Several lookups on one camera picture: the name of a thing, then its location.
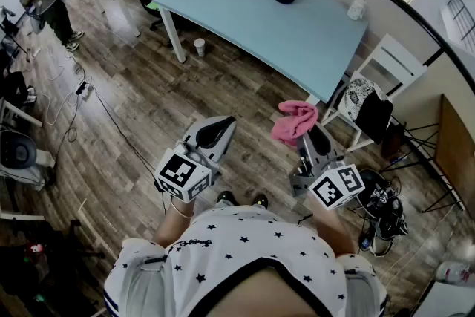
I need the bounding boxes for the light blue table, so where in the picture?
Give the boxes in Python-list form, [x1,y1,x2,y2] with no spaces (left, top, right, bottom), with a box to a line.
[151,0,369,105]

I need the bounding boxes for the black floor cable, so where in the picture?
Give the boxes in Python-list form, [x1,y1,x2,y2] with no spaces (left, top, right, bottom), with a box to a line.
[55,83,168,215]

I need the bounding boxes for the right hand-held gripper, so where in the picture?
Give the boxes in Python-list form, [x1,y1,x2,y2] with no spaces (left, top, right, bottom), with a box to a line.
[290,124,367,212]

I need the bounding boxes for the white star-print shirt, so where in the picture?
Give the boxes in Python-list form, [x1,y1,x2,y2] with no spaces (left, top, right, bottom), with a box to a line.
[103,204,389,317]

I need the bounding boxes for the spotted white garment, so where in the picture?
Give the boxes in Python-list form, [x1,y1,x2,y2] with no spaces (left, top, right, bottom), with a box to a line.
[343,78,389,123]

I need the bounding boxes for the white spotted bottle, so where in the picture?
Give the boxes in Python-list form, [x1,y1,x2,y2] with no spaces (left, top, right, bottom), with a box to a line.
[347,0,367,22]

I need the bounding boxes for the wooden side table black legs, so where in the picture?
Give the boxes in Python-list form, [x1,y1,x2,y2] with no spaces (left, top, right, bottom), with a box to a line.
[381,94,475,213]

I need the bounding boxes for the white chair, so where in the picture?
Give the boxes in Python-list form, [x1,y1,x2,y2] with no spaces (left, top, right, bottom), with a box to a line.
[321,33,428,153]

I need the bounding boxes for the white floor cable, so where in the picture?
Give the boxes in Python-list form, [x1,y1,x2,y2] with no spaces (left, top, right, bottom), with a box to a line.
[36,48,90,126]

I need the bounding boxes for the pink cloth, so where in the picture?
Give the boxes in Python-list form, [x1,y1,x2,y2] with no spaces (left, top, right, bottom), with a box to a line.
[270,99,319,148]

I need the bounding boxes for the gold bangle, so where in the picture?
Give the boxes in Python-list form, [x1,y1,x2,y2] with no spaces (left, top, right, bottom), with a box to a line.
[169,200,194,219]

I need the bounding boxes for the white bag with pink print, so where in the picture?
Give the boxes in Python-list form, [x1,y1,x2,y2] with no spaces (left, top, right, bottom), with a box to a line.
[435,261,475,287]

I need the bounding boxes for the grey stair railing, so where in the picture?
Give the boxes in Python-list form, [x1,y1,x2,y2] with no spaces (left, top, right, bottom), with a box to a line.
[446,0,475,45]

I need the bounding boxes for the white cabinet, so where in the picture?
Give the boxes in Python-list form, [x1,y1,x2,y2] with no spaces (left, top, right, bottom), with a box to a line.
[413,280,475,317]

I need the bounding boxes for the black curved handrail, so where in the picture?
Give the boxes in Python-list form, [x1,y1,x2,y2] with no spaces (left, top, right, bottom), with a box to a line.
[259,0,475,86]

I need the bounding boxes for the person's right forearm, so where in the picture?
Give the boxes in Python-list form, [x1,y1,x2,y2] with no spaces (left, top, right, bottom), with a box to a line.
[307,192,357,257]

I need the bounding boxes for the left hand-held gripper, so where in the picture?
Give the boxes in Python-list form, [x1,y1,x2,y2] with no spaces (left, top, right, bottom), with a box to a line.
[154,115,237,203]

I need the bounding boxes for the grey floor fan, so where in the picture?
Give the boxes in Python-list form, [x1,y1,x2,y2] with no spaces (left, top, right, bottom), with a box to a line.
[0,129,56,192]

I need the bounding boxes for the black bag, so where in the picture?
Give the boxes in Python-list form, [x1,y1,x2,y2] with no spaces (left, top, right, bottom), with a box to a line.
[355,91,394,146]

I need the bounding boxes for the person's black left shoe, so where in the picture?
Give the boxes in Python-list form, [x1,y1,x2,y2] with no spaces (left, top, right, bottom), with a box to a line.
[216,190,239,208]

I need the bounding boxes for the white power strip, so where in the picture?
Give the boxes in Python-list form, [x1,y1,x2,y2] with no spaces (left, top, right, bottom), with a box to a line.
[75,80,93,98]

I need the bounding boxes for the person's left forearm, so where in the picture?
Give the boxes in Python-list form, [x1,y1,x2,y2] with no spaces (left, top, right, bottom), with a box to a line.
[154,196,196,246]

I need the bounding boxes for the black round basket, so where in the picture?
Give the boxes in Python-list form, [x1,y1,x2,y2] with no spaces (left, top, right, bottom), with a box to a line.
[355,169,409,258]

